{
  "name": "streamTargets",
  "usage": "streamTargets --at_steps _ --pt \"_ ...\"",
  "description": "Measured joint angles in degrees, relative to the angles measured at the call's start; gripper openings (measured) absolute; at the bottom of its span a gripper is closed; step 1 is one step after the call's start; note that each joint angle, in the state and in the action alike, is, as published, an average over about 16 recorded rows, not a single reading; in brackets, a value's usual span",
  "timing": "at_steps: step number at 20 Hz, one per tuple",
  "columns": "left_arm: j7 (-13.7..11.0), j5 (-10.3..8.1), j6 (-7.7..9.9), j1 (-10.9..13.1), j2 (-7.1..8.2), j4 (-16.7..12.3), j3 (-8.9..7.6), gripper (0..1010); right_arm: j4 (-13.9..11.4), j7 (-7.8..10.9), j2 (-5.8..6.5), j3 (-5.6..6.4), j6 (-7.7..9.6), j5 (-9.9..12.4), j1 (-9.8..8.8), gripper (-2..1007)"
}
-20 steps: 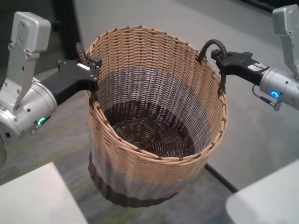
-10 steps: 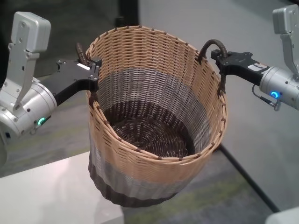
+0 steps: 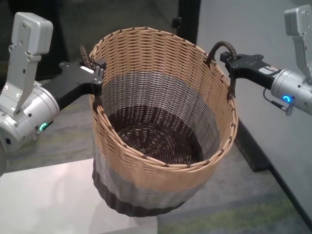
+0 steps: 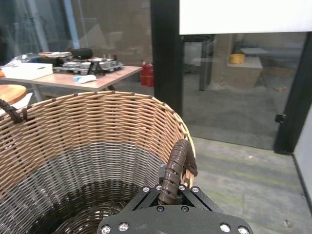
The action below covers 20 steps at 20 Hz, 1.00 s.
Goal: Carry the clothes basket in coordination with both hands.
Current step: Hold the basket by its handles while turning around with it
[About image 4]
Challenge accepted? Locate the round wooden stool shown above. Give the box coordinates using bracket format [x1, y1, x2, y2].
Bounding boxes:
[0, 84, 27, 104]

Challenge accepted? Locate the small black tripod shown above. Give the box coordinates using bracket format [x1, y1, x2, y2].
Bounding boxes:
[88, 60, 106, 76]

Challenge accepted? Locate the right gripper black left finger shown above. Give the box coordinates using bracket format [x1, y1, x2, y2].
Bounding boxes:
[131, 163, 167, 211]

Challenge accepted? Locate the yellow bucket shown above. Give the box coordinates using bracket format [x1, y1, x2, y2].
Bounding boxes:
[229, 53, 246, 64]

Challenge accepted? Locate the metal equipment pile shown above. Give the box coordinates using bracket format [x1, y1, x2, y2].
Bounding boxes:
[55, 57, 124, 74]

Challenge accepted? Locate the black cylindrical speaker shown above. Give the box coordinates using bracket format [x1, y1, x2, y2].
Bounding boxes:
[70, 48, 94, 59]

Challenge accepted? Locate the black door frame post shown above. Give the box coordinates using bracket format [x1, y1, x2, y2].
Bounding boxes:
[274, 34, 312, 154]

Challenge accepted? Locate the concrete block step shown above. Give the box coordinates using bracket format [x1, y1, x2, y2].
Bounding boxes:
[226, 56, 263, 88]

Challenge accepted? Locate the wooden desk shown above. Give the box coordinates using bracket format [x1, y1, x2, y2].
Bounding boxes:
[0, 64, 143, 103]

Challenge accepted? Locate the wide black pillar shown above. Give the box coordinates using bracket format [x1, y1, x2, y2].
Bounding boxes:
[150, 0, 183, 115]

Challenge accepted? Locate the clear plastic bag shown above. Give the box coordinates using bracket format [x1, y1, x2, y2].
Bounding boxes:
[9, 52, 39, 65]

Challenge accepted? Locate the red fire extinguisher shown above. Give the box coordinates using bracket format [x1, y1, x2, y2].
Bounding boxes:
[140, 60, 148, 86]
[146, 62, 155, 88]

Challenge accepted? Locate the tan grey brown wicker basket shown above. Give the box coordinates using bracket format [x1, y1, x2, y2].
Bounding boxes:
[0, 90, 198, 234]

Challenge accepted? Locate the white mouse-shaped object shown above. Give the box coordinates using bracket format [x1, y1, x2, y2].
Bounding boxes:
[78, 75, 98, 84]

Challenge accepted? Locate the white flat box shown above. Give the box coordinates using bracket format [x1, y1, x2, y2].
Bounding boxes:
[1, 62, 54, 80]

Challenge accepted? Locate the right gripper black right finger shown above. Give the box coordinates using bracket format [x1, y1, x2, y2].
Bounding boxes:
[177, 185, 221, 212]

